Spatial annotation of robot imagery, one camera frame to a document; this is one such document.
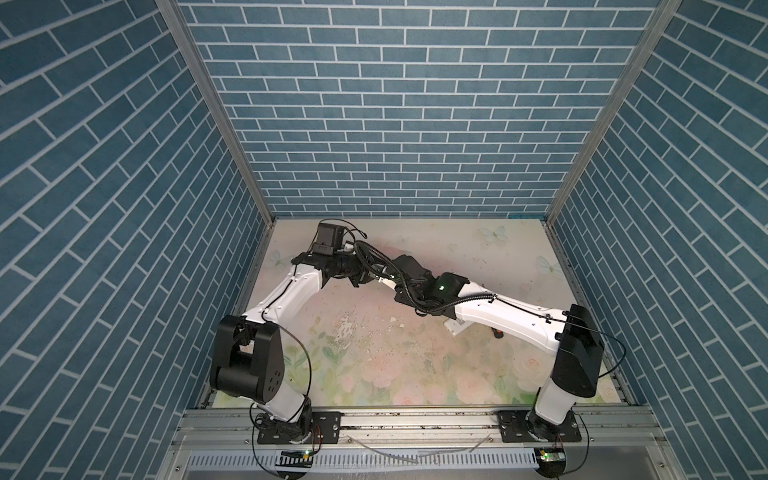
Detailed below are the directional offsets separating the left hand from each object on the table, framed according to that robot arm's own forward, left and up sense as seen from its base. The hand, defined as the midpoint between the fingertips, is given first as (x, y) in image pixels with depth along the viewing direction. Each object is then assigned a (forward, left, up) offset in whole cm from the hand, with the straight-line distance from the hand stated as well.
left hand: (388, 264), depth 81 cm
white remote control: (-10, -20, -19) cm, 30 cm away
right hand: (-1, -4, -2) cm, 4 cm away
